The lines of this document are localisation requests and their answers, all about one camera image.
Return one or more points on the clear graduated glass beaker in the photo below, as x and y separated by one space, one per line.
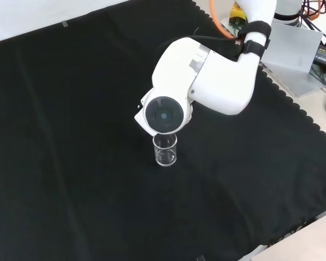
165 159

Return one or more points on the black bench cloth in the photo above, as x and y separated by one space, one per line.
70 136

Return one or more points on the grey tape piece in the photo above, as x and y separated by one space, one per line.
65 24
201 258

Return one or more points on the yellow stop button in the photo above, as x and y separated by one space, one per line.
235 15

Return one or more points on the pale grey board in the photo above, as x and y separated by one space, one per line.
293 46

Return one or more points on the beige board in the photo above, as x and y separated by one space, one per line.
301 244

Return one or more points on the grey metal base plate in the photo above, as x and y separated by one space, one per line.
296 84

